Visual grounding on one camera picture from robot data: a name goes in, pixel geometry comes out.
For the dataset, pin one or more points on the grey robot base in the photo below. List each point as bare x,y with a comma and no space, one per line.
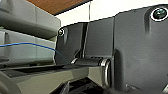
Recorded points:
26,20

